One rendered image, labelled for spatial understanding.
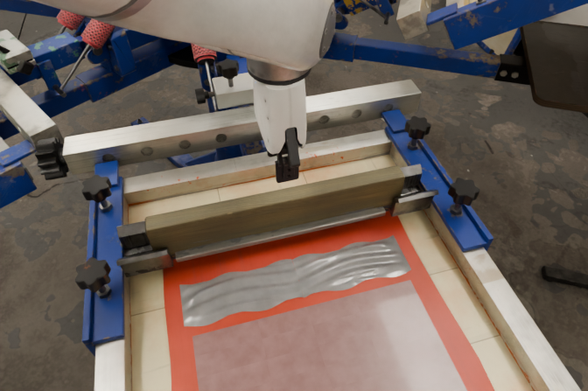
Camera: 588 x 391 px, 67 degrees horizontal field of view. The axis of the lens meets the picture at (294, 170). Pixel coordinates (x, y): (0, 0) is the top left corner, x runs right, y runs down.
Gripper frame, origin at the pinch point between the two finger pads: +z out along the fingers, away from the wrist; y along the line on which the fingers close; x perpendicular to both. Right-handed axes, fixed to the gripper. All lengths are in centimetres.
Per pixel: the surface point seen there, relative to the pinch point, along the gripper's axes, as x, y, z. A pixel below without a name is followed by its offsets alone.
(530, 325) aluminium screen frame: 28.0, 26.4, 14.8
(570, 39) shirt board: 92, -42, 20
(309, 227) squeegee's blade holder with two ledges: 3.4, 2.8, 14.3
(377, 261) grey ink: 12.9, 9.7, 17.9
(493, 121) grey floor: 145, -109, 116
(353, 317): 6.0, 17.5, 18.2
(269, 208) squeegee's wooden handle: -2.6, 1.7, 8.6
